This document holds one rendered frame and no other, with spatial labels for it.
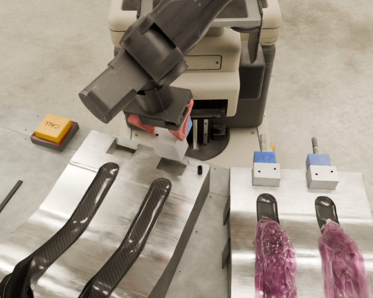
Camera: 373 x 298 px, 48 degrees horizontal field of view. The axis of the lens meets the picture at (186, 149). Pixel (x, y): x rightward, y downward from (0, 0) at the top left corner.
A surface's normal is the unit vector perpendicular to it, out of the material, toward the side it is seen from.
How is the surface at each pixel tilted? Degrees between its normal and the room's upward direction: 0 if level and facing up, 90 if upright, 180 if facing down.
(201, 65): 98
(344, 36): 0
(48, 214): 10
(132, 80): 39
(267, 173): 0
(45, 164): 0
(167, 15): 69
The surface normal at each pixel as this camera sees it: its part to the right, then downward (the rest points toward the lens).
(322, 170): -0.01, -0.64
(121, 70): 0.34, -0.10
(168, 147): -0.36, 0.82
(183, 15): -0.27, 0.46
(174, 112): -0.20, -0.55
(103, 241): 0.10, -0.83
